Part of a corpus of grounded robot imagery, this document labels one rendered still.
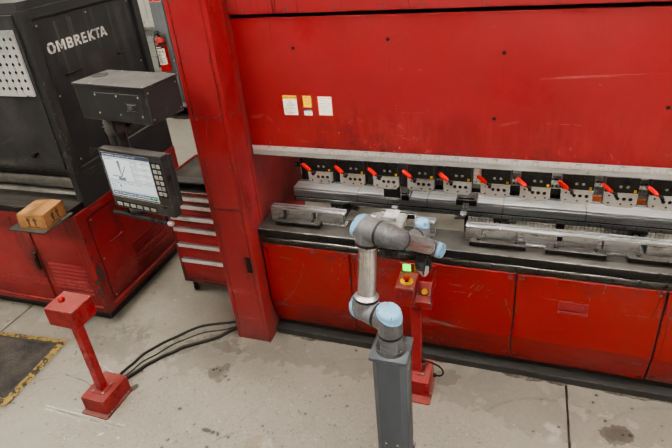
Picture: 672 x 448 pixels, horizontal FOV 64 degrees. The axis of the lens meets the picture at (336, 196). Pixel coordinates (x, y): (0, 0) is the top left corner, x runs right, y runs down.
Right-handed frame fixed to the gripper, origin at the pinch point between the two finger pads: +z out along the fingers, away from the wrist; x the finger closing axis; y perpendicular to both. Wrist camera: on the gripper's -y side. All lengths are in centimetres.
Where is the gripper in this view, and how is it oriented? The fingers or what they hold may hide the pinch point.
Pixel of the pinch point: (423, 275)
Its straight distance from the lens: 297.4
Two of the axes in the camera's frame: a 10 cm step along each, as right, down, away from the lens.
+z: 1.2, 8.3, 5.5
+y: 3.0, -5.6, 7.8
